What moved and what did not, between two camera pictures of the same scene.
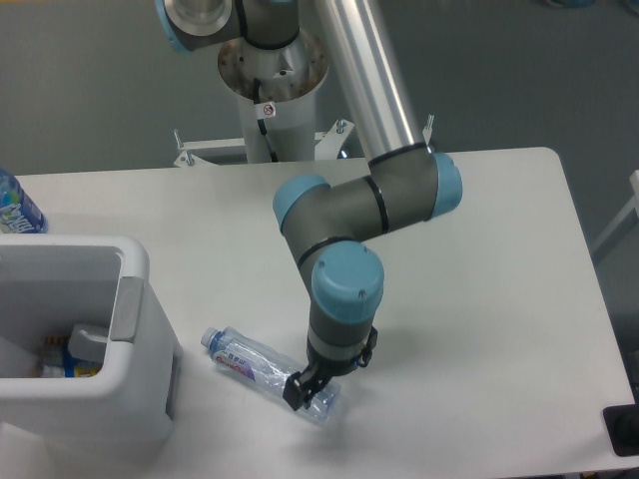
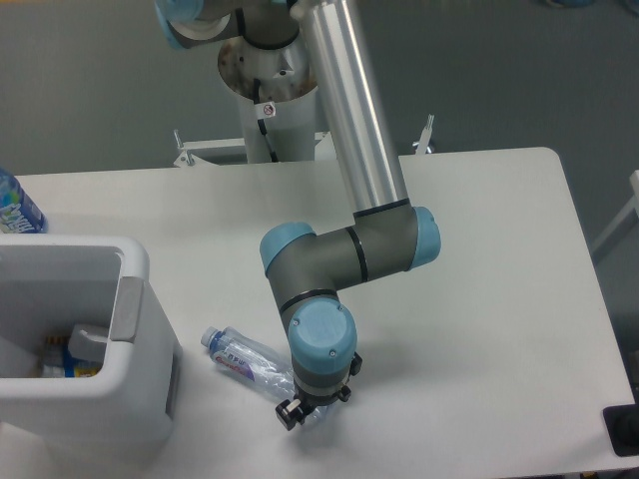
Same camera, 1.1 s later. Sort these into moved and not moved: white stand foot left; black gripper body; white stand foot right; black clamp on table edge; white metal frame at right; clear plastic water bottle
Moved: black gripper body
Not moved: white metal frame at right; black clamp on table edge; white stand foot right; white stand foot left; clear plastic water bottle
